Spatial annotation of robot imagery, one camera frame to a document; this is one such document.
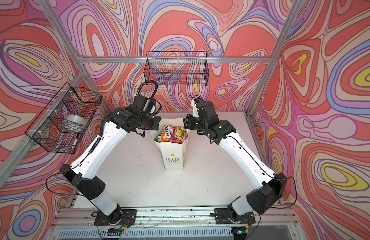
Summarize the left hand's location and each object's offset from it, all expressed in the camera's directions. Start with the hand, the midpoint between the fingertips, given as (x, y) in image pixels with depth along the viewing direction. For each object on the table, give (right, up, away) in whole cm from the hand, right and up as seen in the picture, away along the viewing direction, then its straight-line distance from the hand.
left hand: (160, 122), depth 74 cm
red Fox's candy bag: (+5, -6, +8) cm, 12 cm away
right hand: (+12, -1, -1) cm, 12 cm away
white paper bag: (+6, -17, +4) cm, 18 cm away
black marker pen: (-42, -10, -1) cm, 43 cm away
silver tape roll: (-42, +1, -1) cm, 42 cm away
